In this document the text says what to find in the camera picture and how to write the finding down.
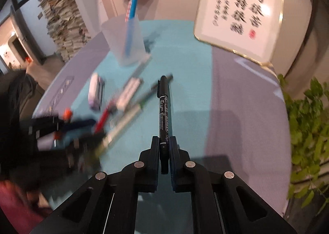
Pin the gold framed calligraphy sign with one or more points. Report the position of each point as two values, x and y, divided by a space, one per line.
239 13

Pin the dark green pen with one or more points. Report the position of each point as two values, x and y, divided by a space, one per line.
151 90

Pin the black marker pen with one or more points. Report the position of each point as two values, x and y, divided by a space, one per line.
163 110

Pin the person's red clothing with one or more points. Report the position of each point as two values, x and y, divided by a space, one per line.
18 200

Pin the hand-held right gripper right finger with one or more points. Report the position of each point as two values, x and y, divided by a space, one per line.
172 158

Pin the grey pen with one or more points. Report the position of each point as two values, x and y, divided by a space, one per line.
140 69

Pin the blue pen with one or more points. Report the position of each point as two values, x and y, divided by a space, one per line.
132 10

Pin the translucent plastic cup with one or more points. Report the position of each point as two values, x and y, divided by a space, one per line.
115 41

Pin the white lavender correction tape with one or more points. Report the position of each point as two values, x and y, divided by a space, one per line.
95 92

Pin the tall book and paper pile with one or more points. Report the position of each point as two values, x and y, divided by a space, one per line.
66 26

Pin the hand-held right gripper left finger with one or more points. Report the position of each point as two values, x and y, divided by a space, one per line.
156 154

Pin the green white marker pen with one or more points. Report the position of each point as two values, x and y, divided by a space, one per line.
123 121

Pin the red pen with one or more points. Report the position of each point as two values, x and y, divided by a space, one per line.
104 118

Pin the green leafy plant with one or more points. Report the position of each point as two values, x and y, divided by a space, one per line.
305 126

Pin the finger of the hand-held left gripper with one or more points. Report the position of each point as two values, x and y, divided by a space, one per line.
79 124
87 146

